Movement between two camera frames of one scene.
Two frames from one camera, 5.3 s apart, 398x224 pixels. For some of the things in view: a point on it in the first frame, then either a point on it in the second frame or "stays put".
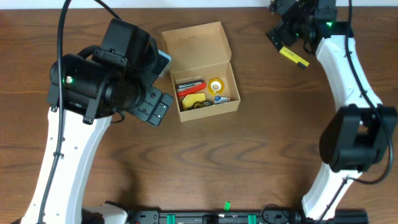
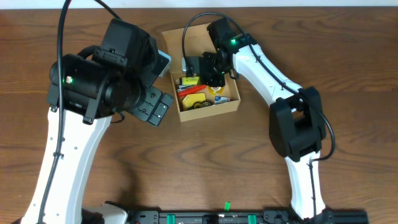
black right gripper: (277, 38) → (208, 74)
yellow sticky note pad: (190, 99) stays put
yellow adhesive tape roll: (216, 86) stays put
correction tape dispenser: (202, 104) stays put
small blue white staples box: (219, 99) stays put
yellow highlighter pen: (293, 56) → (189, 80)
